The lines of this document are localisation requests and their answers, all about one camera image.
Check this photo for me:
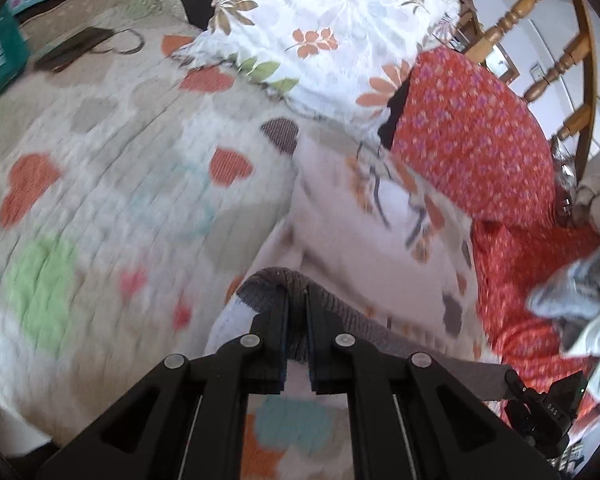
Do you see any wooden spindle headboard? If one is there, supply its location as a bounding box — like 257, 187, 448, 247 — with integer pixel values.
412, 0, 600, 183

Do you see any red floral pillow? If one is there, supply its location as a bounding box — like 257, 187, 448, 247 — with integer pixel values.
377, 49, 563, 228

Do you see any red floral cloth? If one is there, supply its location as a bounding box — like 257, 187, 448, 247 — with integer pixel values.
472, 220, 600, 428

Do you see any grey and white cloth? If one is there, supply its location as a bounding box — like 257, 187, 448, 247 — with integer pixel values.
525, 244, 600, 403

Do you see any flat black case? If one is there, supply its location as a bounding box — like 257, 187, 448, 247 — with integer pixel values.
34, 26, 116, 74

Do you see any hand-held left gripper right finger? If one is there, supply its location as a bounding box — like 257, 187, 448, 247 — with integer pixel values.
304, 291, 562, 480

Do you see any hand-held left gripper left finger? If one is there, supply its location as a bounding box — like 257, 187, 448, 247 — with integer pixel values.
35, 291, 292, 480

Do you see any white floral garment grey trim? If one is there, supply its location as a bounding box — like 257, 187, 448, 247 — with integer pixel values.
205, 130, 512, 403

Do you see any heart print quilted blanket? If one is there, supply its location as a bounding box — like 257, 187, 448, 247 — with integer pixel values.
0, 0, 361, 480

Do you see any white floral leaf pillow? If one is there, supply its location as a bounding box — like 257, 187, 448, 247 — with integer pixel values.
172, 0, 463, 131

